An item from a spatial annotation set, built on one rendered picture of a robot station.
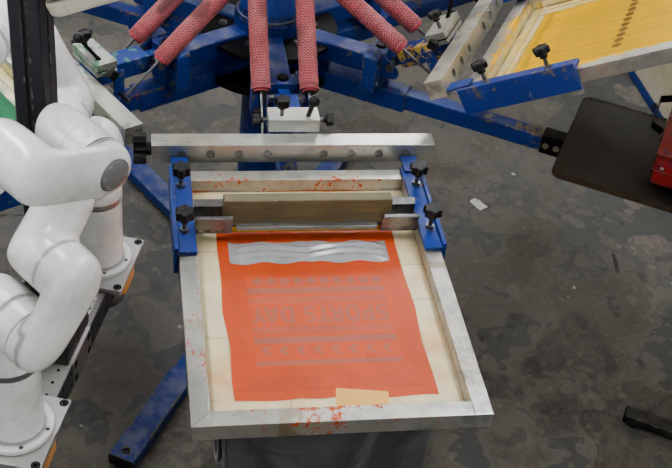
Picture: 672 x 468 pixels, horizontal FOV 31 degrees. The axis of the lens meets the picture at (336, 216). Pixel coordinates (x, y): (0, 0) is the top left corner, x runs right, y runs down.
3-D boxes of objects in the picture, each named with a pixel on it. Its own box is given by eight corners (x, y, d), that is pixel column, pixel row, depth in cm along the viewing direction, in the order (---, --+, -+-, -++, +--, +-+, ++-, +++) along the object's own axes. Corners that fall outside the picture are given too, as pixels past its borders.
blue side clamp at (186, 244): (196, 272, 262) (197, 248, 257) (173, 273, 261) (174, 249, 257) (189, 188, 285) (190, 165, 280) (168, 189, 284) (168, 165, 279)
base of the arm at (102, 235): (41, 270, 228) (36, 207, 219) (63, 230, 238) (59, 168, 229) (120, 285, 228) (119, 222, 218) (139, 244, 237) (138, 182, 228)
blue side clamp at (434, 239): (442, 267, 272) (447, 244, 267) (421, 268, 271) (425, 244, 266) (416, 186, 294) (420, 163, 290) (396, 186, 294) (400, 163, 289)
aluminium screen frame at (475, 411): (490, 427, 234) (494, 414, 231) (190, 441, 224) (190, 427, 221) (412, 181, 294) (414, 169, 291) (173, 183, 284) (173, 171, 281)
